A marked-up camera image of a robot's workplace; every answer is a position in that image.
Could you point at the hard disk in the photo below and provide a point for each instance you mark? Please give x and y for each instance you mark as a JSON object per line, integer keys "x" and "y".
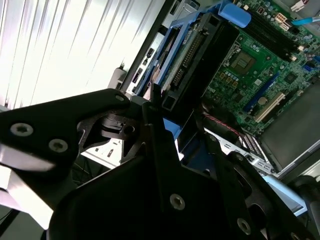
{"x": 212, "y": 50}

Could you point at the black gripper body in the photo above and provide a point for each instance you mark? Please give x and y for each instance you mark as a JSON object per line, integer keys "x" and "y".
{"x": 112, "y": 207}

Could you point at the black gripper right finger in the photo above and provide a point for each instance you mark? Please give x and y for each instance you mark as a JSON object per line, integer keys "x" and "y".
{"x": 250, "y": 195}

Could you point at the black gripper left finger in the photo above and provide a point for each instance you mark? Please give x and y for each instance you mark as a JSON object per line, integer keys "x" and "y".
{"x": 50, "y": 120}

